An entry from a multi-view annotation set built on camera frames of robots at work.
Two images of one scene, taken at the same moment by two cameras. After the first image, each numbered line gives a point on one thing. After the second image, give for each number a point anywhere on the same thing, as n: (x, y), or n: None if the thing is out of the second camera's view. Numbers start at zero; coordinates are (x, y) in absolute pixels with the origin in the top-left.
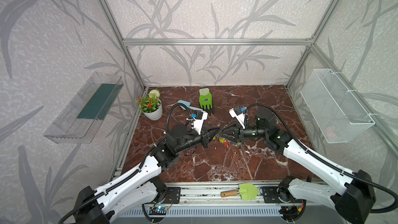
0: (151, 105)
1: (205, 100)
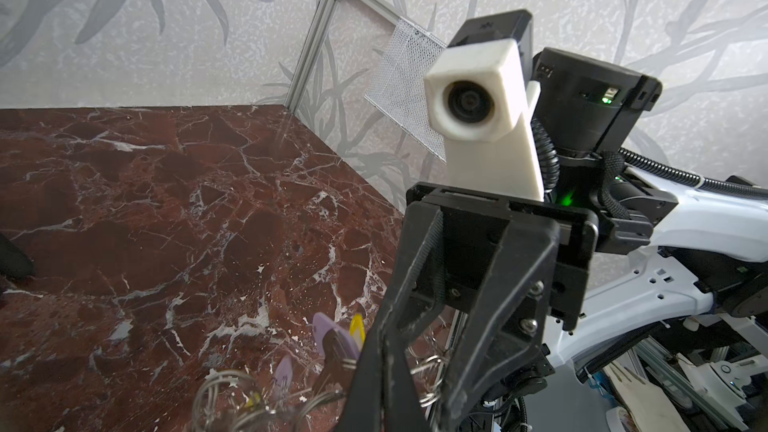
0: None
1: (14, 264)
